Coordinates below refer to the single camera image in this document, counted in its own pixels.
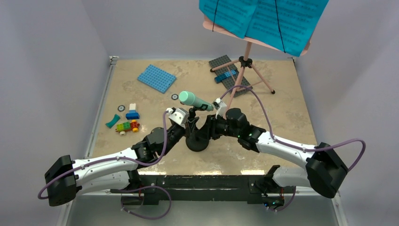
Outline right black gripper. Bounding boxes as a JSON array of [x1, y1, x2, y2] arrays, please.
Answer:
[[195, 113, 240, 140]]

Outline mint green toy microphone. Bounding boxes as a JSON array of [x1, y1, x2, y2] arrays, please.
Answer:
[[178, 91, 214, 112]]

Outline pink music stand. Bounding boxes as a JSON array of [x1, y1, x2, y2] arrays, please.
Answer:
[[203, 15, 311, 110]]

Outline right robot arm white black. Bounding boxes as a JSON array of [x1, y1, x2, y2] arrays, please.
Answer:
[[198, 108, 349, 198]]

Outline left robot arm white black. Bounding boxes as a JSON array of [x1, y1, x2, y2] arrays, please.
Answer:
[[38, 122, 198, 207]]

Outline blue brick on baseplate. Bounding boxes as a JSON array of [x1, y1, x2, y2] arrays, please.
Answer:
[[214, 70, 238, 83]]

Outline blue brick baseplate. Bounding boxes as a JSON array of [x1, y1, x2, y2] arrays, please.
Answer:
[[137, 65, 177, 94]]

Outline blue white brick stack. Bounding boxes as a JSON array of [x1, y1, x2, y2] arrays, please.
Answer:
[[125, 103, 140, 120]]

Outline grey brick baseplate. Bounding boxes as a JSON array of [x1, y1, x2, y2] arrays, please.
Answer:
[[208, 55, 253, 97]]

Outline teal curved brick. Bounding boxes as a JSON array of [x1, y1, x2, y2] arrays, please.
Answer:
[[105, 114, 120, 129]]

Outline blue sheet music left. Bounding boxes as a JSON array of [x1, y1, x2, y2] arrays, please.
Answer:
[[199, 0, 258, 39]]

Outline blue sheet music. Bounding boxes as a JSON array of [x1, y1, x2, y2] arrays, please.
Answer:
[[199, 0, 258, 39], [246, 0, 328, 57]]

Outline blue sheet music right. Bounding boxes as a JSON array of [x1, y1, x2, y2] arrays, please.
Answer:
[[246, 0, 328, 57]]

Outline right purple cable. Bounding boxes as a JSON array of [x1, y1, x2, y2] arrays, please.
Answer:
[[220, 85, 367, 173]]

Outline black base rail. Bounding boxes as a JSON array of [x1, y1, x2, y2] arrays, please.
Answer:
[[111, 175, 285, 209]]

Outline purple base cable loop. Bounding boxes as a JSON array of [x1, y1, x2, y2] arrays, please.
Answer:
[[120, 186, 172, 220]]

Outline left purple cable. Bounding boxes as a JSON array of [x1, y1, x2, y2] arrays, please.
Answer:
[[38, 109, 175, 200]]

